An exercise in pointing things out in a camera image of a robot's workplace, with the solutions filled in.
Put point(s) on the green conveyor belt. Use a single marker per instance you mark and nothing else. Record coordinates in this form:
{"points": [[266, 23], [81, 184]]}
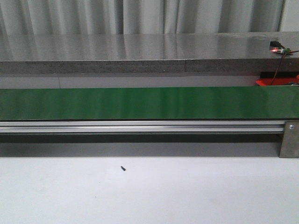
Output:
{"points": [[248, 102]]}

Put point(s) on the red plastic tray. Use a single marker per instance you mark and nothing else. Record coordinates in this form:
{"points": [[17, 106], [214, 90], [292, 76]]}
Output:
{"points": [[289, 81]]}

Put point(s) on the small sensor circuit board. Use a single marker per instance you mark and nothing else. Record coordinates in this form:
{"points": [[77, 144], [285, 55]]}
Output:
{"points": [[277, 47]]}

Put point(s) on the white curtain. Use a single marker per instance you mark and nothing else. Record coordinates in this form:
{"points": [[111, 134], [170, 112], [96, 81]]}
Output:
{"points": [[146, 16]]}

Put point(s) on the aluminium conveyor frame rail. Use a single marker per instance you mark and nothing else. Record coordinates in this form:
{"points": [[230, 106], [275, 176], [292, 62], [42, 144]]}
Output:
{"points": [[151, 126]]}

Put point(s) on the steel conveyor support bracket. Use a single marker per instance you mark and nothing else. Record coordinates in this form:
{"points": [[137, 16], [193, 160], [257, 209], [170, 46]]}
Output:
{"points": [[290, 142]]}

